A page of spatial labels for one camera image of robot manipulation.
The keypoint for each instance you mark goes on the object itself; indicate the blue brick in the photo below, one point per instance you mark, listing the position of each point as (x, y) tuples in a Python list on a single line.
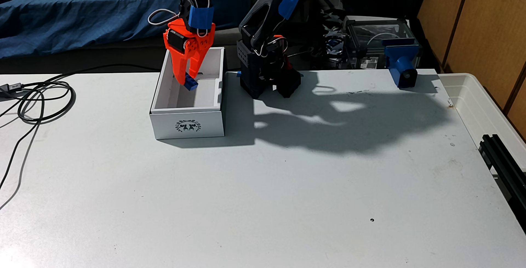
[(191, 83)]

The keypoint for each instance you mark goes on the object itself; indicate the white cardboard box with logo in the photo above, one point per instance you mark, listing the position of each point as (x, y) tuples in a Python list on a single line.
[(187, 124)]

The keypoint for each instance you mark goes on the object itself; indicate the blue bed sheet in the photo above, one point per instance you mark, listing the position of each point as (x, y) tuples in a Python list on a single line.
[(82, 9)]

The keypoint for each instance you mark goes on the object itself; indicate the white plastic bin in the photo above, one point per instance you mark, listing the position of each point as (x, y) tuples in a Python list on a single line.
[(476, 103)]

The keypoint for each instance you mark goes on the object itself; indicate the brown wooden cabinet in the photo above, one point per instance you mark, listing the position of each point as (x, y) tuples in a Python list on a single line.
[(485, 25)]

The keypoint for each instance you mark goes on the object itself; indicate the clear plastic case black frame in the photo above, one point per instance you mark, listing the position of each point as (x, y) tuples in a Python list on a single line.
[(370, 33)]

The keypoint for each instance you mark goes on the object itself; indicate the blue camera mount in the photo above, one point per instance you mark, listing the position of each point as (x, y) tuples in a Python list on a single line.
[(400, 60)]

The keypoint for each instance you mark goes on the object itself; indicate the black aluminium extrusion rail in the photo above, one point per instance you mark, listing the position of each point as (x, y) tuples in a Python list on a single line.
[(505, 169)]

